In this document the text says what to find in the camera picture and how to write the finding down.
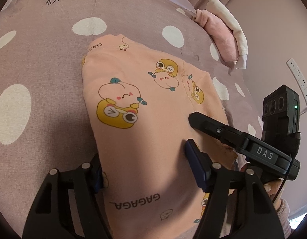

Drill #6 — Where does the cream white folded garment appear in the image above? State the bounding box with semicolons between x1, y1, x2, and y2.
206;0;249;70

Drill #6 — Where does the black cable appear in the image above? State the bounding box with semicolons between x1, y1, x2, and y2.
271;131;302;205

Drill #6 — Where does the white wall power strip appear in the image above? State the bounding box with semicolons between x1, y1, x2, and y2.
286;58;307;106

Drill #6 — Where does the black camera box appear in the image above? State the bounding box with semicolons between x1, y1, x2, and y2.
262;85;301;155

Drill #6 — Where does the person right hand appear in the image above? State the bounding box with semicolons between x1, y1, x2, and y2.
263;179;284;211

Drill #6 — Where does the pink folded garment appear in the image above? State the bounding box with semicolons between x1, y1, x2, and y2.
194;9;239;63

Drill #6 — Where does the peach cartoon print shirt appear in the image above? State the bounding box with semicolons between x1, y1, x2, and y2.
82;35;237;238

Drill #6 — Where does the mauve polka dot blanket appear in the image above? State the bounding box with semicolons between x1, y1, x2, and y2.
0;0;262;234

